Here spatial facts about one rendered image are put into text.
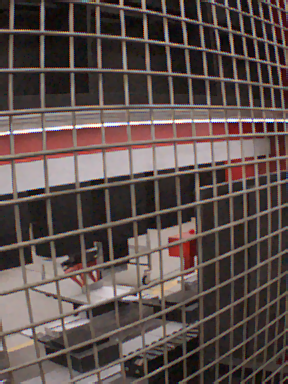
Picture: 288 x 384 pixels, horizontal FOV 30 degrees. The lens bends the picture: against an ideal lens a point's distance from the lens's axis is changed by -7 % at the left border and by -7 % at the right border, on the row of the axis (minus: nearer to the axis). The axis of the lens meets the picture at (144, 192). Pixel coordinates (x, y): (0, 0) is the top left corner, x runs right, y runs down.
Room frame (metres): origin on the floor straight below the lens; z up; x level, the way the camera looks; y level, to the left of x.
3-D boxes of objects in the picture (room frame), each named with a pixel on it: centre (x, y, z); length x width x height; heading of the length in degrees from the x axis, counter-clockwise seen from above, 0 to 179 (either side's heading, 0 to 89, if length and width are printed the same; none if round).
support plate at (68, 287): (1.54, 0.20, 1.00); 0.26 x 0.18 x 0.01; 49
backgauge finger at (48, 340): (1.07, 0.20, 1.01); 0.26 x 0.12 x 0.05; 49
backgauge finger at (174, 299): (1.34, -0.03, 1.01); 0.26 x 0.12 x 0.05; 49
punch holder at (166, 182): (1.62, -0.05, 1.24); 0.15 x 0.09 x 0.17; 139
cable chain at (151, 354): (1.03, -0.08, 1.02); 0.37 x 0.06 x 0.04; 139
